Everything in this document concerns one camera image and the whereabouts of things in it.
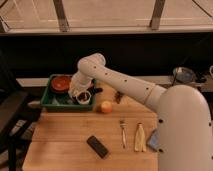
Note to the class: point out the silver fork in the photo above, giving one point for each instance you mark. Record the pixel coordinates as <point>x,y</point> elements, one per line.
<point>122,126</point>

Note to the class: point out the green plastic tray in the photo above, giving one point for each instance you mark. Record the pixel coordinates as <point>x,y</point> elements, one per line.
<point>53,101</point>

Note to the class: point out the black remote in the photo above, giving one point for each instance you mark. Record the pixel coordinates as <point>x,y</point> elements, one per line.
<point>97,146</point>

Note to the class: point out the red bowl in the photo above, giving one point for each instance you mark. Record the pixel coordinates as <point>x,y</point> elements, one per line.
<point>60,84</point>

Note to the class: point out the dark red grape bunch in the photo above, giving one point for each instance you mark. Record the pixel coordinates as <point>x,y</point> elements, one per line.
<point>118,97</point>

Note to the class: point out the blue sponge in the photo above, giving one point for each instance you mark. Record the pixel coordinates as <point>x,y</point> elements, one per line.
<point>153,141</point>

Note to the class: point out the metal bowl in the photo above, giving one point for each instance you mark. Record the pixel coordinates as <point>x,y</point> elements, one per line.
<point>183,75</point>

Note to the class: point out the black chair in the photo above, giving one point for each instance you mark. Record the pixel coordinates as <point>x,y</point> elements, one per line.
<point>16,116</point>

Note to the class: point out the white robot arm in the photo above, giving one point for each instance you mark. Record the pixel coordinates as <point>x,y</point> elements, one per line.
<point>184,129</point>

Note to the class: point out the yellow red apple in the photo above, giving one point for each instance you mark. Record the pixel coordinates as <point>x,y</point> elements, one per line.
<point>106,107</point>

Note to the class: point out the white cup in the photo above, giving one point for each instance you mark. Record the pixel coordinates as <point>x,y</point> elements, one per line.
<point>83,98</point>

